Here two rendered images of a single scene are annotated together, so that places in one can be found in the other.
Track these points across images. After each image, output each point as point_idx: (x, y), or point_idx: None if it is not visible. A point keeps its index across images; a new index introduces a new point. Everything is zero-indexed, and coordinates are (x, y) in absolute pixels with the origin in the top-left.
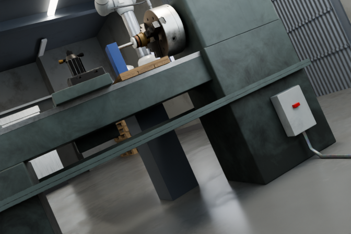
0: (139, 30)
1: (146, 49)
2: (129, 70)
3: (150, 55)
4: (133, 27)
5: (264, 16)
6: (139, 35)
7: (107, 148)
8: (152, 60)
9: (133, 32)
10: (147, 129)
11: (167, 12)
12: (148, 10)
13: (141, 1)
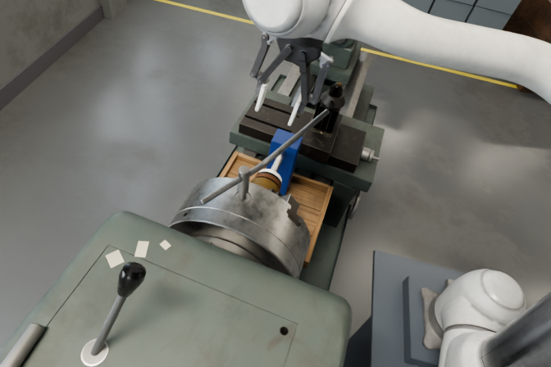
0: (540, 330)
1: (492, 356)
2: (228, 162)
3: (475, 365)
4: (544, 300)
5: None
6: (252, 180)
7: (347, 219)
8: (454, 366)
9: (535, 304)
10: (330, 281)
11: (180, 207)
12: (231, 178)
13: (257, 165)
